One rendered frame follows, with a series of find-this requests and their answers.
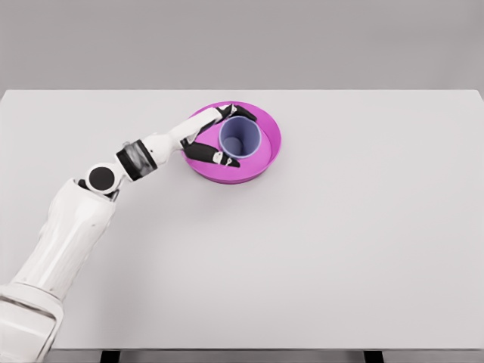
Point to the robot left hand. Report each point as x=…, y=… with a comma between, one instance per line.
x=191, y=127

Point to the lavender blue cup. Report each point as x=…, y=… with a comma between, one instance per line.
x=240, y=137

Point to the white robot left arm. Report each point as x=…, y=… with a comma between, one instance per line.
x=72, y=227

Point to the magenta plate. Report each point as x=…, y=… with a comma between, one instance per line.
x=261, y=162

